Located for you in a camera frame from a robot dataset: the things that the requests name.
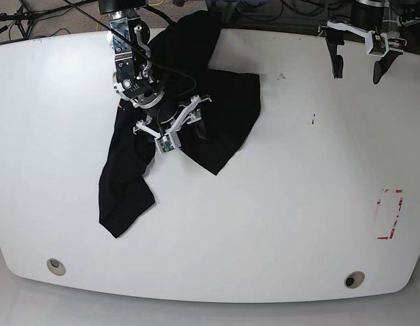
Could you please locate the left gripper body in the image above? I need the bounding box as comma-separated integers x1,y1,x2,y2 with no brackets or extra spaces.
319,21,407,56

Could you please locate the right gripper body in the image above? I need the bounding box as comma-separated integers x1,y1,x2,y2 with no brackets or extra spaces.
133,95,212,149

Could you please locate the black T-shirt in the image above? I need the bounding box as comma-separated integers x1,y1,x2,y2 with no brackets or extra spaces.
99,11,261,238

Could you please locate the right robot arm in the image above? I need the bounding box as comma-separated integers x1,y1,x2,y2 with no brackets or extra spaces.
99,1,210,153

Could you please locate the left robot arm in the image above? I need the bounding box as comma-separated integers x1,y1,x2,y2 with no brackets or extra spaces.
319,1,407,84

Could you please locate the red tape rectangle marking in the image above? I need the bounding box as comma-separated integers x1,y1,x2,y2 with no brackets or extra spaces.
373,189,404,240

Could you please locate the black tripod stand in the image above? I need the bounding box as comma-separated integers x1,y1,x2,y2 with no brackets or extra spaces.
0,0,71,39

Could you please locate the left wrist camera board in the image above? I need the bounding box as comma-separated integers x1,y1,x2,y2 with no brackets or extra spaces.
370,33,388,56

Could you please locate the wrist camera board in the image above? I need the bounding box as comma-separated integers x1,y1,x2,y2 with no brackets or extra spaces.
370,33,388,56
155,136,175,154

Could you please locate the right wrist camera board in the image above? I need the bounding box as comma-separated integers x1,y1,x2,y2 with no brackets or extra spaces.
155,136,175,154

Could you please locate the left table cable grommet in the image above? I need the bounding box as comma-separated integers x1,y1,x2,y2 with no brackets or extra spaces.
47,259,66,276

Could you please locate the table cable grommet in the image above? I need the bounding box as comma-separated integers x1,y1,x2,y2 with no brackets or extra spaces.
344,271,365,289
47,259,66,276

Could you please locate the right table cable grommet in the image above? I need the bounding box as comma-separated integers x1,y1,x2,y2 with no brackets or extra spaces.
344,271,365,289

